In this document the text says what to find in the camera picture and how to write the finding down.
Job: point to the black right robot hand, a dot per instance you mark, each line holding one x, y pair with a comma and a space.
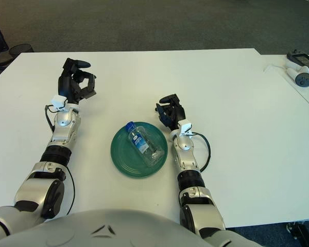
173, 113

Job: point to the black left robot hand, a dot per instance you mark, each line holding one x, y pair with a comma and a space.
72, 85

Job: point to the clear plastic bottle blue cap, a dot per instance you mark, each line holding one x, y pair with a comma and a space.
144, 144

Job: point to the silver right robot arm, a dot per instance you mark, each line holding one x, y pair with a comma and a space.
193, 180

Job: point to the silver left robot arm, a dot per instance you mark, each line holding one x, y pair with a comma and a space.
49, 159

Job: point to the green round plate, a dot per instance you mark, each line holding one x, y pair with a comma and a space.
123, 157

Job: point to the black mesh wastebasket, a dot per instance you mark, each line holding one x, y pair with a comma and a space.
21, 49

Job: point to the white VR controller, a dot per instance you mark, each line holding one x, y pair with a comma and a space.
304, 78

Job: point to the dark handheld console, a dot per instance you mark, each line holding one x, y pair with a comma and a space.
305, 60

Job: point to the grey robot torso shell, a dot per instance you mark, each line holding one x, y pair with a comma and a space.
92, 231

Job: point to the black table foot caster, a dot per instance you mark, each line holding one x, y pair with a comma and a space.
298, 231

